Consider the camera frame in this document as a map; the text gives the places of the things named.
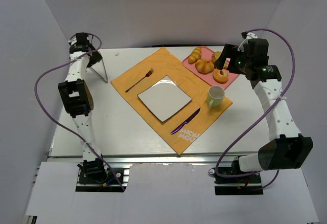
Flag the metal fork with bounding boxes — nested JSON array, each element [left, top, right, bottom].
[[125, 68, 154, 93]]

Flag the white front cover board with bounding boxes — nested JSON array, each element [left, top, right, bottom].
[[26, 162, 318, 223]]

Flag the round striped bread bun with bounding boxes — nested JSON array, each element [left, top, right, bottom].
[[195, 58, 214, 74]]

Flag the striped long bread roll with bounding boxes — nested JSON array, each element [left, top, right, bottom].
[[188, 47, 202, 64]]

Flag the metal serving tongs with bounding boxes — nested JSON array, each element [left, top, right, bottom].
[[87, 59, 109, 84]]

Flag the seeded bread slice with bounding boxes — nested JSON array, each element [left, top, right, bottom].
[[212, 51, 229, 69]]

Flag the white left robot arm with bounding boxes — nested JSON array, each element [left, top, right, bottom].
[[58, 32, 102, 167]]

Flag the white square plate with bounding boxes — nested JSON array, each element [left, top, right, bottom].
[[137, 75, 192, 122]]

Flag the purple knife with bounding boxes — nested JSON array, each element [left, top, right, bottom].
[[171, 108, 201, 135]]

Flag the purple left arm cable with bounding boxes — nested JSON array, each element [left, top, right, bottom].
[[34, 32, 126, 192]]

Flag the sugared donut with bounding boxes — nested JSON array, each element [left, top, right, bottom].
[[213, 69, 229, 84]]

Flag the light green mug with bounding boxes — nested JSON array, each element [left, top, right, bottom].
[[207, 85, 225, 108]]

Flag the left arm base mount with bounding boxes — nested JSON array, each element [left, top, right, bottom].
[[75, 159, 128, 193]]

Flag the aluminium table rail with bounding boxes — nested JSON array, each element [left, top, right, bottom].
[[47, 153, 244, 165]]

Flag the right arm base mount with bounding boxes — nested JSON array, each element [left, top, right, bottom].
[[208, 168, 263, 196]]

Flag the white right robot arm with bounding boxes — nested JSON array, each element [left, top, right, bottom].
[[215, 38, 313, 178]]

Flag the orange cloth placemat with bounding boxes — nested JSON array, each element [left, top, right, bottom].
[[109, 47, 232, 154]]

